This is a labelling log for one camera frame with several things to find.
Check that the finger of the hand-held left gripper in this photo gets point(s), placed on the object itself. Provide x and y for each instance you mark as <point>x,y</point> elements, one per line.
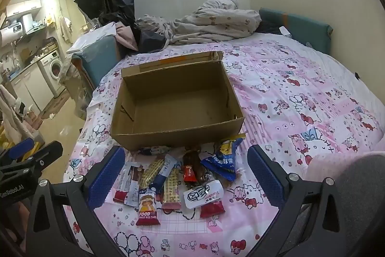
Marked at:
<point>19,146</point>
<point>49,153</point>

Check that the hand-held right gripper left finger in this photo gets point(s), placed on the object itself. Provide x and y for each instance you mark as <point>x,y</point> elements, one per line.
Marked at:
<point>107,177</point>

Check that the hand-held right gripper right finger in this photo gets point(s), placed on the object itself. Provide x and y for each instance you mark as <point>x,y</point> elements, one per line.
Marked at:
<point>266,177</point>

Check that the white red bar packet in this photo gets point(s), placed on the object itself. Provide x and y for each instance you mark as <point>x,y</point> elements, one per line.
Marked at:
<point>121,189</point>
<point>134,184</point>

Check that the clear wafer biscuit packet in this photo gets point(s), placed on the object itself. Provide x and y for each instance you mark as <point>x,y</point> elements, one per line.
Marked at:
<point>150,172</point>
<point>172,190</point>

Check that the blue yellow snack bag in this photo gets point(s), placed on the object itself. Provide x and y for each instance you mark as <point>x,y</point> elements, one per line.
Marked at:
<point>221,159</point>

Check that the white packet with black drawing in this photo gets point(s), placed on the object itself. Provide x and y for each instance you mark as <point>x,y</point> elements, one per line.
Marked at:
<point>203,193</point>

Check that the brown snack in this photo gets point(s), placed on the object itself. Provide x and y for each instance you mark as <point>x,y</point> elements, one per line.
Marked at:
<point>195,165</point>

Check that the brown cardboard box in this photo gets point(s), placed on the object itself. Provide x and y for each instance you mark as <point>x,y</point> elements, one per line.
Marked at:
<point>180,106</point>

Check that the clothes drying rack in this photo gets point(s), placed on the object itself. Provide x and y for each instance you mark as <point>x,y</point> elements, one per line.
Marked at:
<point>13,115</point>

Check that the blue white snack packet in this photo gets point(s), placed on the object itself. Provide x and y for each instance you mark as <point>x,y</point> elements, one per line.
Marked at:
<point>164,169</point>

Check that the white kitchen cabinet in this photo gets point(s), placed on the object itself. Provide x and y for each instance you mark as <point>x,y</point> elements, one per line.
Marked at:
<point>30,85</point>

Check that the red snack packet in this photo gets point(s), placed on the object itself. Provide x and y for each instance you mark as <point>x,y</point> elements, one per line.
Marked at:
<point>213,210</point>

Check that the small red candy packet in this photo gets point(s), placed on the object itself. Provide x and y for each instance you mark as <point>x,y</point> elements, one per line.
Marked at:
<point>189,174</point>

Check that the white washing machine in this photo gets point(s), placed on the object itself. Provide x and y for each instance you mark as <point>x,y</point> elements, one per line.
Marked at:
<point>53,70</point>

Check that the pink printed bed sheet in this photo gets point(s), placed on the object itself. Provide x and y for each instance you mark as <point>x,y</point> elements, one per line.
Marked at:
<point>300,94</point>

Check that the dark grey cloth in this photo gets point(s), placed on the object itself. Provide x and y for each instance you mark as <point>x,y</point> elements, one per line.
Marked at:
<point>358,199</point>

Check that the teal cushion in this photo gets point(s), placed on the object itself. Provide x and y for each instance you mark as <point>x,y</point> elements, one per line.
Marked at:
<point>96,64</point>

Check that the white water heater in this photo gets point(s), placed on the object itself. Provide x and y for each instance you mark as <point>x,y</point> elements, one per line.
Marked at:
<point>10,34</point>

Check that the white paper sheet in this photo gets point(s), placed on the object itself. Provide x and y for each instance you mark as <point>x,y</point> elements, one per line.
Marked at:
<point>90,37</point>

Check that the pink cloth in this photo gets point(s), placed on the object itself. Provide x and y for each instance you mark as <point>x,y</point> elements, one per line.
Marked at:
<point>126,35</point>

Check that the black bag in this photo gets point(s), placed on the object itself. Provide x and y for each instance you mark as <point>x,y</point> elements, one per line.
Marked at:
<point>144,37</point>

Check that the teal headboard pad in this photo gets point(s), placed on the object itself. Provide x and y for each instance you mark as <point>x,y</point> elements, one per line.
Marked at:
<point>297,26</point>

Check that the crumpled floral quilt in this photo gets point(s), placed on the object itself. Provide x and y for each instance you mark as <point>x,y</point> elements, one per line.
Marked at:
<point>210,22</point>

